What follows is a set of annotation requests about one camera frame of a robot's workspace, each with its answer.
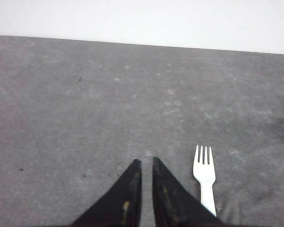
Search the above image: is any white plastic fork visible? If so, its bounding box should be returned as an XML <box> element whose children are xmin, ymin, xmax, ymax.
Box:
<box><xmin>193</xmin><ymin>145</ymin><xmax>216</xmax><ymax>217</ymax></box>

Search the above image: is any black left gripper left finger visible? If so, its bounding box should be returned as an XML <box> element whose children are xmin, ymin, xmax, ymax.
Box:
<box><xmin>71</xmin><ymin>159</ymin><xmax>142</xmax><ymax>227</ymax></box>

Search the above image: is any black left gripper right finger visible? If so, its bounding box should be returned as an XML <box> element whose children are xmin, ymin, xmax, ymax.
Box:
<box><xmin>152</xmin><ymin>157</ymin><xmax>223</xmax><ymax>227</ymax></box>

